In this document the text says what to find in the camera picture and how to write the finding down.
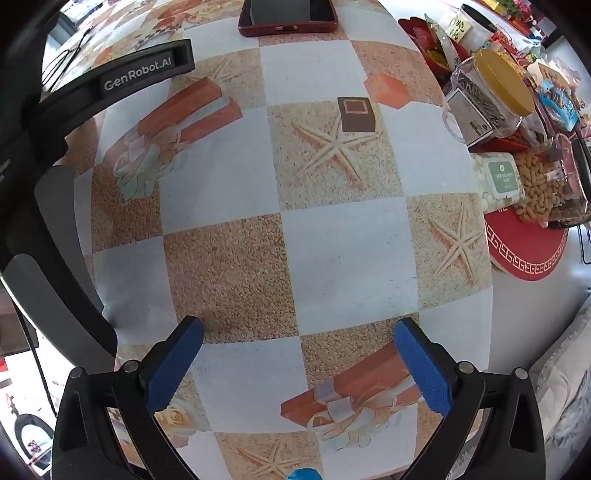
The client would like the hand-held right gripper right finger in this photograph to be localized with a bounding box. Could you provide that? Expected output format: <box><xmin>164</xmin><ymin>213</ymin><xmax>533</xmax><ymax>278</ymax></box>
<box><xmin>394</xmin><ymin>318</ymin><xmax>546</xmax><ymax>480</ymax></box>

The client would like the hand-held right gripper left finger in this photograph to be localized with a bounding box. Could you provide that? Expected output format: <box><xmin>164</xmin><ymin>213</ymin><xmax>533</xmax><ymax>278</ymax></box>
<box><xmin>51</xmin><ymin>316</ymin><xmax>204</xmax><ymax>480</ymax></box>

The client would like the patterned cushion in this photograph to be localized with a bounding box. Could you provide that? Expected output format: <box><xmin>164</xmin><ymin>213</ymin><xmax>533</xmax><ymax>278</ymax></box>
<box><xmin>527</xmin><ymin>305</ymin><xmax>591</xmax><ymax>464</ymax></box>

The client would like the printed tablecloth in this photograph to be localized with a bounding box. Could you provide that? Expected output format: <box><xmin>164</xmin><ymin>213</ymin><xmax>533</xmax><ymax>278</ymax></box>
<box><xmin>41</xmin><ymin>0</ymin><xmax>496</xmax><ymax>480</ymax></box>

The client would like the red round tray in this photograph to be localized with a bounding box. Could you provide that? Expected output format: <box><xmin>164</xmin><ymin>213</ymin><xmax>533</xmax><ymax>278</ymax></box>
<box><xmin>484</xmin><ymin>205</ymin><xmax>570</xmax><ymax>282</ymax></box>

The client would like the black frying pan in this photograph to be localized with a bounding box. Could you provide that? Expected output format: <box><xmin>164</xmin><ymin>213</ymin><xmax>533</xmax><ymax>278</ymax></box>
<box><xmin>13</xmin><ymin>410</ymin><xmax>55</xmax><ymax>468</ymax></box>

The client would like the green wet wipes pack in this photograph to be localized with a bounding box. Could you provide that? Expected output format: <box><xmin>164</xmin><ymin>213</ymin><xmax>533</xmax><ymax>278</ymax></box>
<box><xmin>471</xmin><ymin>152</ymin><xmax>529</xmax><ymax>213</ymax></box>

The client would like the clear container of peanuts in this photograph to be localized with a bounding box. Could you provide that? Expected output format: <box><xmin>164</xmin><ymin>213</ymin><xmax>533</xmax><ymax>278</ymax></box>
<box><xmin>512</xmin><ymin>138</ymin><xmax>589</xmax><ymax>228</ymax></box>

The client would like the clear jar with yellow lid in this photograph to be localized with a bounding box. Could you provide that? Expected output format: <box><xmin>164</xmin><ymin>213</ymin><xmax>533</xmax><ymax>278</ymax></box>
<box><xmin>442</xmin><ymin>48</ymin><xmax>536</xmax><ymax>148</ymax></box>

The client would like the blue snack bag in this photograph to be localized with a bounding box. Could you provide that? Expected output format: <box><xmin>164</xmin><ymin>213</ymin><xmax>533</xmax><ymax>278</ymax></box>
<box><xmin>539</xmin><ymin>80</ymin><xmax>581</xmax><ymax>132</ymax></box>

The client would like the phone in red case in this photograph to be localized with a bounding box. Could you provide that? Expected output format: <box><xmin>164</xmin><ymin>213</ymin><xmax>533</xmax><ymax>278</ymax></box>
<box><xmin>238</xmin><ymin>0</ymin><xmax>338</xmax><ymax>38</ymax></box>

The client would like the red snack bowl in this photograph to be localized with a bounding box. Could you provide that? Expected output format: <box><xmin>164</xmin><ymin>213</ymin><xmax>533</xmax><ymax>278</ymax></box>
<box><xmin>398</xmin><ymin>16</ymin><xmax>462</xmax><ymax>75</ymax></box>

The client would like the white jar with black lid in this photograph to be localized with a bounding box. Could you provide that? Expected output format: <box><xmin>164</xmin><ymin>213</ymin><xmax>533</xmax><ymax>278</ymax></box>
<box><xmin>455</xmin><ymin>4</ymin><xmax>498</xmax><ymax>52</ymax></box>

